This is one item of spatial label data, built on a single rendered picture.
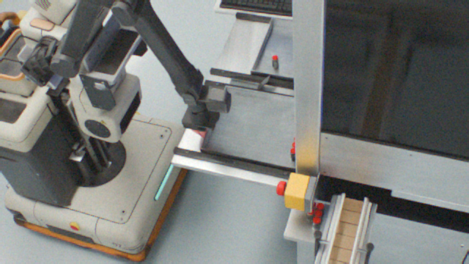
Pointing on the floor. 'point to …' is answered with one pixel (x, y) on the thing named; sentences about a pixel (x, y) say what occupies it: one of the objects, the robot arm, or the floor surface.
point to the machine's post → (308, 94)
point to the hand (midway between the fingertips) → (204, 135)
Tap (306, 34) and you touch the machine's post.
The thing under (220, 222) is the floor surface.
